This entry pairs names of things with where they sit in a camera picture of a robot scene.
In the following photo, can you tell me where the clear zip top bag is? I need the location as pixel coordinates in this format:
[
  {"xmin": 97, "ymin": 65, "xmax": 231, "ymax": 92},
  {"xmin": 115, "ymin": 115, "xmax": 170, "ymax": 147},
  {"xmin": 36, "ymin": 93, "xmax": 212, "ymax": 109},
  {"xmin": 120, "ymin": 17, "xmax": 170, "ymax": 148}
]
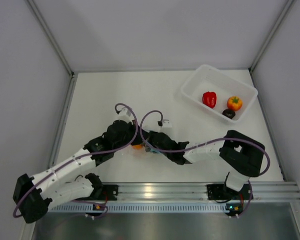
[{"xmin": 127, "ymin": 129, "xmax": 160, "ymax": 160}]

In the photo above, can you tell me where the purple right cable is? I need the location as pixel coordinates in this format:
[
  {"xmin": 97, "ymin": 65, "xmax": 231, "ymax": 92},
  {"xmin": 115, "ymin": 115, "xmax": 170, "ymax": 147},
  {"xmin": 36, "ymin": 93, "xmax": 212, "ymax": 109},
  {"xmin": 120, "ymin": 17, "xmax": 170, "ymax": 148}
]
[{"xmin": 139, "ymin": 110, "xmax": 270, "ymax": 218}]

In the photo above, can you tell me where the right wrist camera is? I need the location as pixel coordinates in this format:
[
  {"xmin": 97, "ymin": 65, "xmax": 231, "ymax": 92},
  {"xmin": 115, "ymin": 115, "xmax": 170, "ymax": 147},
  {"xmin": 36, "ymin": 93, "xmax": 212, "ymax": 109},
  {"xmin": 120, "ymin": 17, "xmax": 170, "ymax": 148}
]
[{"xmin": 157, "ymin": 119, "xmax": 172, "ymax": 131}]

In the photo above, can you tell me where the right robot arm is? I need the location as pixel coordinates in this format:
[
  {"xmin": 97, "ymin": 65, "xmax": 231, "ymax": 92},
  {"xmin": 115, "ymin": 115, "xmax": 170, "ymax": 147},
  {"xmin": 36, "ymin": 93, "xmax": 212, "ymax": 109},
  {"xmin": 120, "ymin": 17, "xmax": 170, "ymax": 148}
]
[{"xmin": 145, "ymin": 130, "xmax": 270, "ymax": 202}]

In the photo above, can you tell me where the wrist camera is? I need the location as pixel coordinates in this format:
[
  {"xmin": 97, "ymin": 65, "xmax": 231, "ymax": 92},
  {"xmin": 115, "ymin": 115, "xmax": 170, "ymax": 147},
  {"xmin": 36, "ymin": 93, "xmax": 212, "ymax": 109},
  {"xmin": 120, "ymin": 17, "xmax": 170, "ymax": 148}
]
[
  {"xmin": 157, "ymin": 119, "xmax": 172, "ymax": 131},
  {"xmin": 117, "ymin": 107, "xmax": 134, "ymax": 123}
]

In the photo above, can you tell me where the white plastic basket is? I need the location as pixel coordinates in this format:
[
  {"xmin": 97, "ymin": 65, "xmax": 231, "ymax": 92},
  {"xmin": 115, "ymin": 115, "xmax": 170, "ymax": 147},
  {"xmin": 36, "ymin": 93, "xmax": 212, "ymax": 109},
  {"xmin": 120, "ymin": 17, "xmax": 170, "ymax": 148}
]
[{"xmin": 180, "ymin": 64, "xmax": 258, "ymax": 124}]

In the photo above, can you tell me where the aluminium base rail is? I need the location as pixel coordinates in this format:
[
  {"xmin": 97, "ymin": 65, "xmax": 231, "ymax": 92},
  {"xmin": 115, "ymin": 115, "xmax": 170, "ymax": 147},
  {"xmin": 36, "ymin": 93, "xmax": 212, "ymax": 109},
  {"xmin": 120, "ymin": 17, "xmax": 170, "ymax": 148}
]
[{"xmin": 104, "ymin": 182, "xmax": 300, "ymax": 203}]

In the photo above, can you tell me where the aluminium frame post left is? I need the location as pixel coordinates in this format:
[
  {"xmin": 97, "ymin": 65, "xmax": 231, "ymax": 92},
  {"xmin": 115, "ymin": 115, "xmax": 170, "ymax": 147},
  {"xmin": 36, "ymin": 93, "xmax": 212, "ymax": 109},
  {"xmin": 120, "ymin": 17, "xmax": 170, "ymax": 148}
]
[{"xmin": 27, "ymin": 0, "xmax": 75, "ymax": 78}]

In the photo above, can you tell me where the orange fake fruit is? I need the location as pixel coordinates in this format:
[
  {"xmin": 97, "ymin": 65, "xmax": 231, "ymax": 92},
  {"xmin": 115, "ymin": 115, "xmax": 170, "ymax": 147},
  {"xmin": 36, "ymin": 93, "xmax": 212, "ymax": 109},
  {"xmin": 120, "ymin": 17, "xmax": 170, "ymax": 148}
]
[{"xmin": 131, "ymin": 144, "xmax": 143, "ymax": 150}]

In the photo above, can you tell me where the purple cable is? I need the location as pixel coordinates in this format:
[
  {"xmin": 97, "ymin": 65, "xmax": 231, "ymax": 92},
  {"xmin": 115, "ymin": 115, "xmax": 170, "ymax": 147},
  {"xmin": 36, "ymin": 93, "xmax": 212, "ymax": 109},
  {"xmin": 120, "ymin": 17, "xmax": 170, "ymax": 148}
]
[
  {"xmin": 139, "ymin": 110, "xmax": 270, "ymax": 218},
  {"xmin": 13, "ymin": 103, "xmax": 138, "ymax": 218}
]

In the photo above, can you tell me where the yellow fake bell pepper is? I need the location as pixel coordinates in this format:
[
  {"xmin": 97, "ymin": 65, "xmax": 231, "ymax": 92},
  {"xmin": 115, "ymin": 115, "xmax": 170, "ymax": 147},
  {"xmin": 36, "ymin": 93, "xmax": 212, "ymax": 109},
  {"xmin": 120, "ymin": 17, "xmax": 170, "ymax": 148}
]
[{"xmin": 227, "ymin": 96, "xmax": 243, "ymax": 111}]

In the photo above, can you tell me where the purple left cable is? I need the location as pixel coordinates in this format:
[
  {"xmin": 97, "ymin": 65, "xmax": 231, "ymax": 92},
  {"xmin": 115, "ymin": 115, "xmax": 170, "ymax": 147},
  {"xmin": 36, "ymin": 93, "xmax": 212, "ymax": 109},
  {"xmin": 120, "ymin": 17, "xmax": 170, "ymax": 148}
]
[{"xmin": 13, "ymin": 103, "xmax": 138, "ymax": 218}]

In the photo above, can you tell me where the aluminium frame post right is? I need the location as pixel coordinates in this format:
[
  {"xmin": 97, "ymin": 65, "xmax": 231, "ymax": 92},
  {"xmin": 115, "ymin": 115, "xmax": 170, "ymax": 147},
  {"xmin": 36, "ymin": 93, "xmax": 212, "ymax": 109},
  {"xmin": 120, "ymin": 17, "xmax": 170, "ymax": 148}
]
[{"xmin": 249, "ymin": 0, "xmax": 296, "ymax": 74}]

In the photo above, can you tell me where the red fake pepper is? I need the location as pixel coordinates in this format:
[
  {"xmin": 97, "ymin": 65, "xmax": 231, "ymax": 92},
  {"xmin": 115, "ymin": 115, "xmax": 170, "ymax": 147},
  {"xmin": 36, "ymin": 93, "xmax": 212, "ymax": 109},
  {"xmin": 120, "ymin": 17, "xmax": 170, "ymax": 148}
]
[{"xmin": 202, "ymin": 91, "xmax": 217, "ymax": 109}]

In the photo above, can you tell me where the black fake food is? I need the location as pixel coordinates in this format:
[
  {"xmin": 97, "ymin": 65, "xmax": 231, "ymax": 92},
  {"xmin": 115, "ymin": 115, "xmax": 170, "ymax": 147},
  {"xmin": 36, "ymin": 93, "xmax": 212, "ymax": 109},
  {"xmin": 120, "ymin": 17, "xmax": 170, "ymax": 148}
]
[{"xmin": 222, "ymin": 108, "xmax": 236, "ymax": 119}]

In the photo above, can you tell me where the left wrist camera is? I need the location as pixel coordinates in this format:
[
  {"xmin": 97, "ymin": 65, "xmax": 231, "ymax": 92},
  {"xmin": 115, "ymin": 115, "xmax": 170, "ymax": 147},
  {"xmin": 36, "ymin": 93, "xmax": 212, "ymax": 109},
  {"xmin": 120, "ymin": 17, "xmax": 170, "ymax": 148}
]
[{"xmin": 117, "ymin": 107, "xmax": 134, "ymax": 123}]

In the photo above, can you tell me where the aluminium frame post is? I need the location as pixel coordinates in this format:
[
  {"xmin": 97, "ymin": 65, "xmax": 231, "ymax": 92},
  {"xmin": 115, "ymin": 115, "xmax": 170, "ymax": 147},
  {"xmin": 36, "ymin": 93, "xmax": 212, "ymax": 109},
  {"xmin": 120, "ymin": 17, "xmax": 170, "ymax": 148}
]
[
  {"xmin": 27, "ymin": 0, "xmax": 75, "ymax": 78},
  {"xmin": 249, "ymin": 0, "xmax": 296, "ymax": 74}
]

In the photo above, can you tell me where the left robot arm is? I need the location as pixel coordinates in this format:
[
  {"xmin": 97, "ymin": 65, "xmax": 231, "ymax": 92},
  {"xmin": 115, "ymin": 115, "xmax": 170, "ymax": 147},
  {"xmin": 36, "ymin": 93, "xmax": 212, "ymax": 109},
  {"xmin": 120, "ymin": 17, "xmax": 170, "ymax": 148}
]
[{"xmin": 13, "ymin": 120, "xmax": 139, "ymax": 224}]

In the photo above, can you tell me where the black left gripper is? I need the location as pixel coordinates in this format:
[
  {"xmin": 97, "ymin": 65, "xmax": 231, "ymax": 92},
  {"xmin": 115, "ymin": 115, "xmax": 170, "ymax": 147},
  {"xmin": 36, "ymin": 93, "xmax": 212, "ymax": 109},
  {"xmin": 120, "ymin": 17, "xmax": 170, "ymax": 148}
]
[{"xmin": 113, "ymin": 119, "xmax": 150, "ymax": 151}]

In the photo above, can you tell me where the white slotted cable duct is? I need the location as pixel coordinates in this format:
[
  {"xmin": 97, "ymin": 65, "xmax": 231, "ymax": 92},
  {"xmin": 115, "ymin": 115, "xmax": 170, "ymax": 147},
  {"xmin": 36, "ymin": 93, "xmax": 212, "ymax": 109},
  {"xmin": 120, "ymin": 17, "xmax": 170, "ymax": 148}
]
[{"xmin": 50, "ymin": 202, "xmax": 241, "ymax": 214}]

